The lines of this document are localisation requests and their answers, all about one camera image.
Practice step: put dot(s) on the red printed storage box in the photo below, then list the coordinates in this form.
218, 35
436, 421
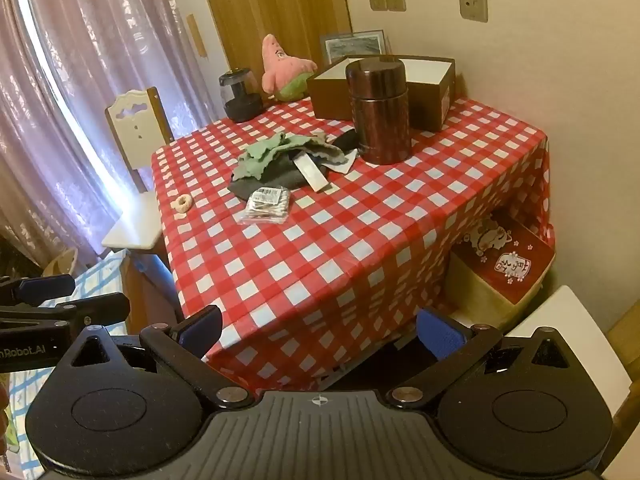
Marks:
515, 260

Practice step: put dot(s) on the black cloth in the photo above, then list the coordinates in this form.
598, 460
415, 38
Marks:
280, 182

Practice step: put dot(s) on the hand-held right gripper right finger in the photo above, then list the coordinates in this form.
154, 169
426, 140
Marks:
440, 332

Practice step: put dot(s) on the dark transparent jar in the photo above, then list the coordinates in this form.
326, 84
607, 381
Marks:
240, 100

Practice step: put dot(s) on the cream chair with carved back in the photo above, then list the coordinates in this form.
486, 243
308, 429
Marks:
132, 130

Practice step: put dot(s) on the brown metal canister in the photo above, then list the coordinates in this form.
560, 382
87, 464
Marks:
380, 115

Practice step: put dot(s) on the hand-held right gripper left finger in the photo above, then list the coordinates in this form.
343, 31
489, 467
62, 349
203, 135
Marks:
200, 332

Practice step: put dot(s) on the clear plastic packet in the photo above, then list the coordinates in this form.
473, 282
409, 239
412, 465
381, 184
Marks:
265, 206

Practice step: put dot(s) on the wooden door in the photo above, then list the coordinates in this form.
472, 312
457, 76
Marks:
270, 0

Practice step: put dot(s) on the white seat chair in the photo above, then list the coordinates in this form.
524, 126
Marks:
575, 315

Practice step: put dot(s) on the beige woven basket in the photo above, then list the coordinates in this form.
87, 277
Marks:
62, 262

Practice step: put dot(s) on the framed picture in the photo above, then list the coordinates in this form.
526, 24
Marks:
350, 45

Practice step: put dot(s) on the pink starfish plush toy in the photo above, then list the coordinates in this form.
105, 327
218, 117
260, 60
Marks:
280, 67

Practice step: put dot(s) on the pale sheer curtain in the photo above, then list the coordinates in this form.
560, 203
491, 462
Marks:
75, 60

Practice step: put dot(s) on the wooden wall strip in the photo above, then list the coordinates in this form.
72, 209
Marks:
196, 35

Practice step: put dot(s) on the green cloth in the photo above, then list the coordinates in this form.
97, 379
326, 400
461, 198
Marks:
260, 157

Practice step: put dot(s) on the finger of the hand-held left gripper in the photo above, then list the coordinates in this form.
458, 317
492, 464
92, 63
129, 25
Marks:
90, 307
47, 287

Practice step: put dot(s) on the brown cardboard box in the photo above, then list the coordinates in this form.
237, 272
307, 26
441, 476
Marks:
330, 97

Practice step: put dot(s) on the red white checkered tablecloth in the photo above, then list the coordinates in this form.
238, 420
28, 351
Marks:
325, 240

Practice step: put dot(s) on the white rectangular tag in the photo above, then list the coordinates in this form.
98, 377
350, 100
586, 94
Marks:
310, 172

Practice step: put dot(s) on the beige data wall plate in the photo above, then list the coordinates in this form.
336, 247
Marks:
473, 5

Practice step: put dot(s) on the blue checked cloth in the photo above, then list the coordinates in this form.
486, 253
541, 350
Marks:
100, 280

